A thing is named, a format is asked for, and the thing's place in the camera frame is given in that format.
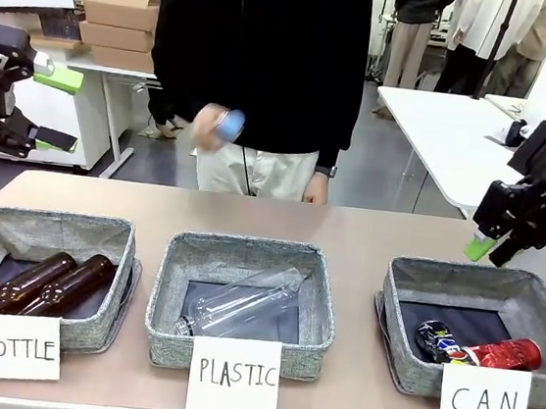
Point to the clear plastic bottle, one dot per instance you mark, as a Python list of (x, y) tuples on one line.
[(242, 304)]

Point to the small black device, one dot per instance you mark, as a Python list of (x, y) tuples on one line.
[(515, 132)]

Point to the open brown cardboard box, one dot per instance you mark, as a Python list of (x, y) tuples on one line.
[(120, 4)]

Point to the grey fabric basket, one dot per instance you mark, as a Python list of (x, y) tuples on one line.
[(101, 244), (465, 290), (247, 261)]

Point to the crushed dark can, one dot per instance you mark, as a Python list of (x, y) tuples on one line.
[(440, 342)]

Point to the person in white shirt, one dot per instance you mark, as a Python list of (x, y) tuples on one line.
[(469, 39)]

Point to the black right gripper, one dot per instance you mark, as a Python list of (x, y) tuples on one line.
[(545, 151)]

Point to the dark wrist watch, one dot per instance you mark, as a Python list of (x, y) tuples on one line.
[(327, 170)]

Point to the wooden shelf board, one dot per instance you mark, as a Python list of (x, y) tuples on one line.
[(55, 41)]

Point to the black tripod pole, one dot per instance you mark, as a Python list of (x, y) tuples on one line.
[(496, 42)]

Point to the purple plastic crate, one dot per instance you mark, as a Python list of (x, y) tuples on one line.
[(61, 27)]

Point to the red soda can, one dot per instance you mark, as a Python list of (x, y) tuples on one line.
[(507, 353)]

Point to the white table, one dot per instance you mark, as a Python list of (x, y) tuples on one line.
[(439, 134)]

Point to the person in tan clothes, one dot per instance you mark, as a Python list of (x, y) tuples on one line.
[(527, 51)]

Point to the white PLASTIC paper label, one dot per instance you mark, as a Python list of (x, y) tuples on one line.
[(235, 375)]

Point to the white desk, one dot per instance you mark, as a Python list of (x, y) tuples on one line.
[(112, 97)]

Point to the white BOTTLE paper label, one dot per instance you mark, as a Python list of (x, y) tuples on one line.
[(12, 346)]

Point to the person's right hand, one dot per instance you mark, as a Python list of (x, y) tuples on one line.
[(205, 127)]

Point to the brown glass bottle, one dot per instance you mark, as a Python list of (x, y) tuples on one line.
[(74, 283), (29, 283)]

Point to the person in black sweater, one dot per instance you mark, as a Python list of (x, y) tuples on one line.
[(270, 51)]

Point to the person in beige trousers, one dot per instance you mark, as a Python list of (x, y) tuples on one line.
[(414, 28)]

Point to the white CAN paper label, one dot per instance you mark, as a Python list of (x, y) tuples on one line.
[(483, 401)]

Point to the flat brown cardboard box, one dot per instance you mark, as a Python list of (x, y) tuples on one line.
[(114, 36), (122, 58)]

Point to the person's left hand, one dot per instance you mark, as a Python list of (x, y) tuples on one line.
[(316, 190)]

